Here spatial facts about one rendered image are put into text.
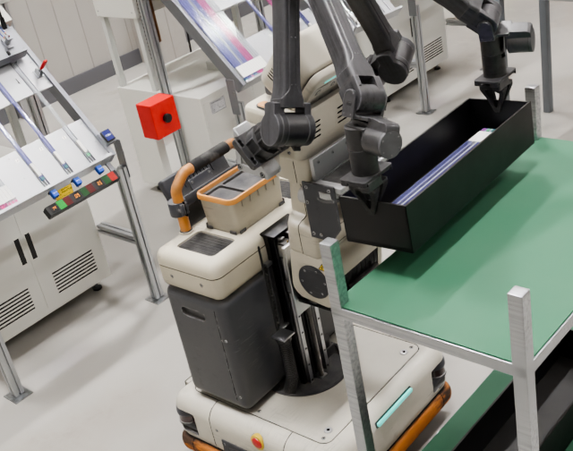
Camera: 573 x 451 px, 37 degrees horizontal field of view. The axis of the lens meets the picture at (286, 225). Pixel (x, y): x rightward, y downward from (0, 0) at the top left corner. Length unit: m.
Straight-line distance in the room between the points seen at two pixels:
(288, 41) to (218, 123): 2.41
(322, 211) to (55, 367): 1.79
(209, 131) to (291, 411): 2.00
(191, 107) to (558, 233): 2.64
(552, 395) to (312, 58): 1.10
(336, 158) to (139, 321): 1.77
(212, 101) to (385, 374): 2.02
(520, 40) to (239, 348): 1.13
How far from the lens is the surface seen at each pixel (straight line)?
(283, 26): 1.96
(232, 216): 2.45
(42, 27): 6.88
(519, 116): 2.17
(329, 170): 2.19
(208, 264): 2.37
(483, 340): 1.68
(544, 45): 4.94
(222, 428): 2.71
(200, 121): 4.30
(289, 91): 1.94
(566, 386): 2.50
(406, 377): 2.70
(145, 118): 3.84
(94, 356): 3.64
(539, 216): 2.07
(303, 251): 2.31
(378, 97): 1.74
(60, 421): 3.37
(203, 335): 2.56
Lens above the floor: 1.96
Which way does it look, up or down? 28 degrees down
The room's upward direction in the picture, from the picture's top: 12 degrees counter-clockwise
